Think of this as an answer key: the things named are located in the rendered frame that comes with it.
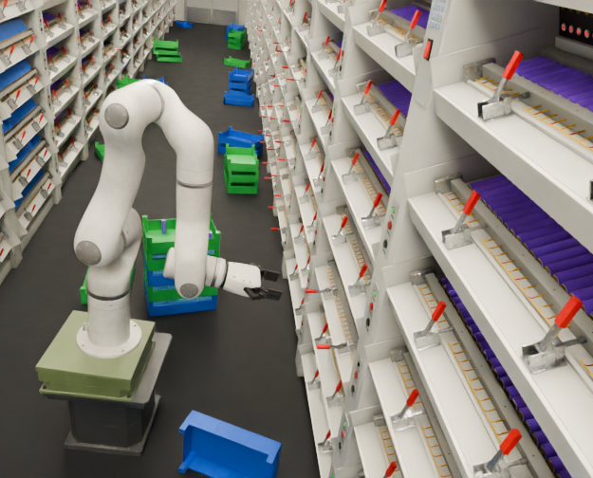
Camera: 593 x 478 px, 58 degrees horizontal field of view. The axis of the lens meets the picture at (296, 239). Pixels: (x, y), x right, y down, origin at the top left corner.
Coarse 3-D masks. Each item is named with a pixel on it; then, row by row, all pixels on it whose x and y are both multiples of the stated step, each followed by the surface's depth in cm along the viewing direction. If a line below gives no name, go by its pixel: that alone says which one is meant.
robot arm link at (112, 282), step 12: (132, 216) 151; (132, 228) 149; (132, 240) 150; (132, 252) 155; (120, 264) 153; (132, 264) 155; (96, 276) 150; (108, 276) 150; (120, 276) 152; (96, 288) 150; (108, 288) 150; (120, 288) 152; (108, 300) 152
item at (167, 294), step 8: (144, 272) 240; (144, 280) 244; (152, 288) 228; (208, 288) 238; (216, 288) 239; (152, 296) 230; (160, 296) 231; (168, 296) 233; (176, 296) 234; (200, 296) 238
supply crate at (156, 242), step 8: (144, 216) 230; (144, 224) 232; (152, 224) 235; (160, 224) 236; (168, 224) 237; (144, 232) 225; (152, 232) 234; (160, 232) 235; (168, 232) 236; (216, 232) 225; (144, 240) 228; (152, 240) 229; (160, 240) 230; (168, 240) 230; (216, 240) 227; (152, 248) 218; (160, 248) 220; (168, 248) 221; (208, 248) 227; (216, 248) 229
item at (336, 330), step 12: (324, 252) 185; (324, 264) 188; (324, 276) 182; (324, 288) 176; (324, 300) 171; (336, 300) 170; (336, 312) 165; (336, 324) 160; (336, 336) 156; (348, 336) 154; (348, 360) 146; (348, 372) 143
